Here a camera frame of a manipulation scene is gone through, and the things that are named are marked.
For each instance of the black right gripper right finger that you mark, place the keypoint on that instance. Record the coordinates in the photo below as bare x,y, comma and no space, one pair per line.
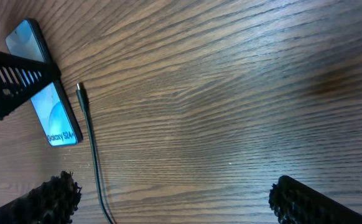
295,203

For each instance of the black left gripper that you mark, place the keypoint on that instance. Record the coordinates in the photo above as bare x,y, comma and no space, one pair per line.
21,78

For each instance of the blue Galaxy smartphone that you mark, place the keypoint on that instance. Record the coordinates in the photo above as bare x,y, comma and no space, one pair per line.
51,104

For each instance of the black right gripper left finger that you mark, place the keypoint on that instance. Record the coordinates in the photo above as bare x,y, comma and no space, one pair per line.
53,202

